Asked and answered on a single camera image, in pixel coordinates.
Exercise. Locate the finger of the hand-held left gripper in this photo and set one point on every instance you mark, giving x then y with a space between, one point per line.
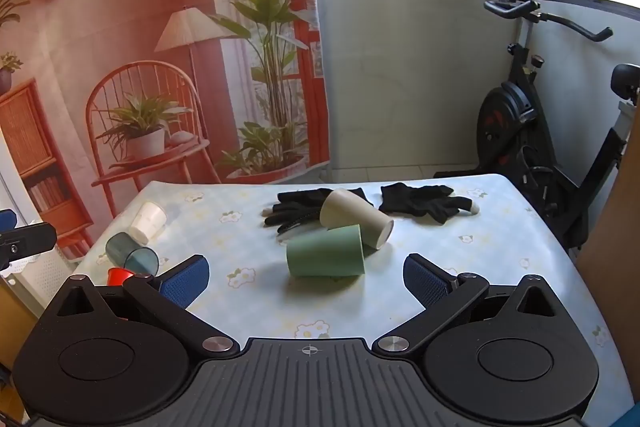
31 239
7 219

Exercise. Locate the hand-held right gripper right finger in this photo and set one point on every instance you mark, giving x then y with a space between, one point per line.
426 281

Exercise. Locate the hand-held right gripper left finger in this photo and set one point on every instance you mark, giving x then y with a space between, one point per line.
184 283

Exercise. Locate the green cup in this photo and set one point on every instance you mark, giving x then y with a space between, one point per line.
325 252

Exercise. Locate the dark teal glass cup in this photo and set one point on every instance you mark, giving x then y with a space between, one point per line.
131 252

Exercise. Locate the small red cup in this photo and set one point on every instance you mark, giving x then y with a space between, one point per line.
119 277

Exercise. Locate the white cup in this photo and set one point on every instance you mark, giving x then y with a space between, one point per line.
147 219

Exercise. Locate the beige cup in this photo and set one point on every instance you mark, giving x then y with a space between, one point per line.
352 212

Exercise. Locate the floral tablecloth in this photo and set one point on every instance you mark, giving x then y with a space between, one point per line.
500 252

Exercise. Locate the black glove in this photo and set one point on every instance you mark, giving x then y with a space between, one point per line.
415 202
300 203

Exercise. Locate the wooden cabinet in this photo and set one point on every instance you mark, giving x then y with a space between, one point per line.
17 322

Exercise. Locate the black exercise bike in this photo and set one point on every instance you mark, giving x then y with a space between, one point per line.
505 117

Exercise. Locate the brown board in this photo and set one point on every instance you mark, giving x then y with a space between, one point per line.
612 232

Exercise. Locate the printed wall backdrop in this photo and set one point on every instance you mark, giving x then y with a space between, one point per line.
100 32

